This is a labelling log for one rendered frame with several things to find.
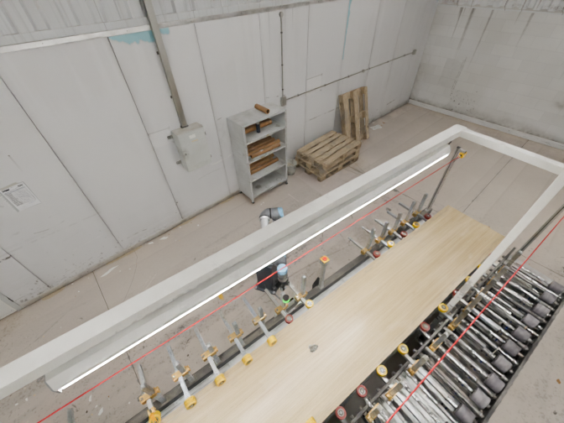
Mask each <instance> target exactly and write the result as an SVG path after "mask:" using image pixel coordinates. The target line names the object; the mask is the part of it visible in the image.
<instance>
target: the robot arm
mask: <svg viewBox="0 0 564 423"><path fill-rule="evenodd" d="M283 216H284V212H283V208H282V207H272V208H266V209H264V210H263V211H262V212H261V213H260V215H259V218H258V219H259V221H260V224H261V228H263V227H266V226H268V225H269V220H270V219H272V220H273V222H275V221H277V220H279V219H280V218H281V217H283ZM285 265H287V263H286V257H285V255H283V256H281V257H279V258H277V259H276V260H275V261H273V262H271V263H270V264H267V265H266V266H264V267H268V266H277V271H278V270H279V269H282V268H283V267H284V266H285ZM278 280H279V281H278V282H277V283H276V284H275V285H274V287H273V288H272V290H273V291H275V292H276V291H277V290H278V289H279V288H280V290H281V291H284V290H285V289H286V288H287V287H285V286H286V285H287V286H288V284H290V282H288V281H289V279H288V268H287V266H286V267H285V268H283V269H282V270H280V271H279V272H278Z"/></svg>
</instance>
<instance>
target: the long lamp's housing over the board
mask: <svg viewBox="0 0 564 423"><path fill-rule="evenodd" d="M450 153H451V145H450V144H445V145H443V146H441V147H440V148H439V149H436V150H435V151H433V152H431V153H429V154H428V155H426V156H424V157H423V158H421V159H418V160H417V161H416V162H414V163H413V164H410V165H408V166H407V167H405V168H403V169H402V170H400V171H398V172H396V173H395V174H393V175H391V176H390V177H388V178H386V179H384V180H382V181H380V182H379V183H378V184H376V185H374V186H372V187H370V188H368V189H367V190H365V191H363V192H362V193H360V194H358V195H356V196H355V197H353V198H351V199H350V200H348V201H345V202H344V203H342V204H341V205H339V206H337V207H335V208H333V209H332V210H330V211H329V212H327V213H325V214H323V215H322V216H320V217H318V218H317V219H315V220H313V221H311V222H309V223H307V224H306V225H305V226H303V227H300V228H299V229H297V230H295V231H293V232H292V233H290V234H289V235H287V236H285V237H283V238H281V239H280V240H278V241H277V242H275V243H272V244H271V245H269V246H268V247H266V248H264V249H262V250H260V251H259V252H257V253H255V254H254V255H252V256H250V257H249V258H246V259H244V261H242V262H240V263H238V264H236V265H234V266H232V267H231V268H230V269H227V270H226V271H224V272H222V273H220V274H219V275H217V276H215V277H214V278H212V279H209V280H208V281H207V282H205V283H204V284H202V285H199V286H198V287H196V288H195V289H193V290H191V291H189V292H187V293H186V294H184V295H182V296H181V297H179V298H177V299H175V300H173V301H171V302H170V303H169V304H167V305H165V306H163V307H161V308H159V309H158V310H157V311H154V312H153V313H151V314H149V315H147V316H146V317H144V318H142V319H141V320H139V321H136V322H135V323H133V324H132V325H130V326H128V327H126V328H124V329H123V330H121V331H120V332H118V333H116V334H114V335H113V336H111V337H109V338H108V339H106V340H104V341H102V342H100V343H98V344H97V345H96V346H94V347H91V348H90V349H88V350H86V351H85V352H83V353H81V354H80V355H78V356H76V357H74V358H72V359H71V360H69V361H68V362H66V363H63V364H62V365H60V366H59V367H57V368H55V369H53V370H51V371H50V372H48V373H46V374H45V375H44V383H45V384H46V385H47V387H48V388H49V389H50V390H51V391H52V392H56V393H58V394H60V393H62V388H63V387H65V386H66V385H67V384H70V383H71V382H73V381H75V380H76V379H78V378H79V377H81V376H82V375H84V374H86V373H88V372H90V371H91V370H93V369H94V368H96V367H98V366H99V365H101V364H103V363H105V362H106V361H107V360H109V359H110V358H113V357H114V356H116V355H118V354H119V353H121V352H122V351H124V350H126V349H127V348H129V347H131V346H132V345H133V344H135V343H137V342H139V341H141V340H142V339H144V338H146V337H147V336H149V335H150V334H152V333H154V332H156V331H158V330H159V329H160V328H161V327H163V326H165V325H167V324H169V323H170V322H172V321H173V320H175V319H177V318H178V317H180V316H182V315H184V314H185V313H186V312H188V311H190V310H192V309H193V308H195V307H197V306H198V305H200V304H201V303H203V302H205V301H206V300H209V299H210V298H212V297H213V296H214V295H216V294H218V293H220V292H221V291H223V290H225V289H226V288H228V287H229V286H231V285H233V284H235V283H237V282H238V281H239V280H241V279H243V278H244V277H246V276H248V275H249V274H251V273H252V272H254V271H256V270H257V269H260V268H261V267H263V266H265V265H266V264H268V263H269V262H271V261H272V260H274V259H276V258H278V257H279V256H280V255H282V254H284V253H286V252H288V251H289V250H291V249H292V248H294V247H296V246H297V245H299V244H300V243H303V242H304V241H305V240H307V239H308V238H311V237H312V236H314V235H316V234H317V233H319V232H320V231H322V230H324V229H325V228H327V227H329V226H331V225H332V224H333V223H335V222H337V221H339V220H340V219H342V218H344V217H345V216H347V215H348V214H350V213H352V212H354V211H355V210H357V209H358V208H359V207H361V206H363V205H365V204H367V203H368V202H370V201H371V200H373V199H375V198H376V197H378V196H380V195H382V194H383V193H385V192H386V191H388V190H390V189H391V188H393V187H395V186H396V185H398V184H399V183H401V182H403V181H404V180H407V179H408V178H410V177H411V176H412V175H414V174H416V173H418V172H419V171H421V170H423V169H424V168H426V167H427V166H429V165H431V164H433V163H435V162H436V161H437V160H439V159H441V158H442V157H444V156H448V155H449V154H450Z"/></svg>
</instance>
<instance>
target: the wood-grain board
mask: <svg viewBox="0 0 564 423"><path fill-rule="evenodd" d="M504 238H505V236H503V235H501V234H500V233H498V232H495V231H494V230H493V229H491V228H489V227H486V226H485V225H483V224H482V223H480V222H478V221H476V220H474V219H472V218H471V217H469V216H467V215H465V214H464V213H462V212H460V211H458V210H457V209H455V208H453V207H451V206H449V205H447V206H446V207H444V208H443V209H442V210H440V211H439V212H438V213H437V214H436V215H434V216H433V217H431V218H430V219H429V220H427V221H426V222H424V223H423V224H422V225H420V226H419V227H418V228H416V229H415V230H414V231H413V232H411V233H410V234H409V235H407V236H406V237H405V238H403V239H402V240H400V241H399V242H398V243H396V244H395V245H394V246H393V247H392V248H390V249H389V250H387V251H386V252H385V253H383V254H382V255H380V256H379V257H378V258H376V259H375V260H374V261H373V262H372V263H370V264H369V265H367V266H366V267H365V268H363V269H362V270H360V271H359V272H358V273H356V274H355V275H354V276H353V277H352V278H350V279H349V280H347V281H346V282H345V283H343V284H342V285H340V286H339V287H338V288H336V289H335V290H334V291H333V292H332V293H330V294H329V295H327V296H326V297H325V298H323V299H322V300H320V301H319V302H318V303H316V304H315V305H314V306H312V307H311V308H310V309H309V310H308V311H306V312H305V313H303V314H302V315H301V316H299V317H298V318H296V319H295V320H294V321H292V322H291V323H290V324H289V325H288V326H286V327H285V328H283V329H282V330H281V331H279V332H278V333H276V334H275V335H274V336H275V338H276V339H277V342H276V343H275V344H274V345H273V346H272V347H270V346H269V344H268V343H267V341H266V342H265V343H263V344H262V345H261V346H259V347H258V348H256V349H255V350H254V351H252V352H251V353H250V355H251V357H252V358H253V361H252V362H251V363H250V364H249V365H246V366H245V365H244V364H243V361H242V360H241V361H239V362H238V363H236V364H235V365H234V366H232V367H231V368H230V369H228V370H227V371H226V372H225V373H224V376H225V378H226V382H225V383H224V384H222V385H221V386H219V387H217V385H216V383H215V381H212V382H211V383H210V384H208V385H207V386H206V387H205V388H204V389H202V390H201V391H199V392H198V393H197V394H195V395H194V396H195V398H196V405H195V406H194V407H192V408H191V409H189V410H187V409H186V407H185V404H182V405H181V406H179V407H178V408H177V409H175V410H174V411H172V412H171V413H170V414H168V415H167V416H166V417H165V418H164V419H162V420H161V421H160V423H306V421H307V420H308V419H309V418H311V417H312V416H313V418H314V419H315V421H316V423H322V422H323V421H324V420H325V419H326V418H327V417H328V416H329V415H330V414H331V413H332V412H333V411H334V410H335V409H336V408H337V407H338V406H339V405H340V404H341V403H342V402H343V401H344V400H345V399H346V398H347V397H348V396H349V395H350V394H351V393H352V392H353V391H354V390H355V389H356V388H357V387H358V386H359V385H360V384H361V383H362V382H363V381H364V380H365V379H366V378H367V377H368V376H369V375H370V374H371V373H372V372H373V371H374V370H375V369H376V368H377V367H378V366H379V365H380V364H381V363H382V362H383V361H384V360H385V359H386V358H387V357H388V356H389V355H390V354H391V353H392V352H393V351H394V350H395V349H396V348H397V347H398V346H399V345H400V344H401V343H402V342H403V341H404V340H405V339H406V338H407V337H408V336H409V335H410V334H411V333H412V332H413V331H414V330H415V329H416V328H417V327H418V326H419V325H420V324H421V323H422V322H423V321H424V320H425V319H426V318H427V317H428V316H429V315H430V314H431V313H432V312H433V311H434V310H435V309H436V308H437V307H438V306H439V305H440V304H441V303H442V302H443V301H444V300H445V299H446V298H447V297H448V296H449V295H450V294H451V293H452V292H453V291H454V290H455V289H456V288H457V287H458V286H459V285H460V284H461V283H462V282H463V281H464V280H465V279H466V278H467V277H468V276H469V275H470V274H471V273H472V272H473V271H474V270H475V269H476V268H477V267H478V265H479V264H481V263H482V262H483V261H484V260H485V259H486V258H487V257H488V256H489V254H490V253H492V252H493V251H494V250H495V249H496V248H497V247H498V245H499V244H500V243H501V242H502V241H503V240H504ZM313 344H316V345H318V348H317V350H316V351H315V352H310V349H309V348H308V347H309V345H313Z"/></svg>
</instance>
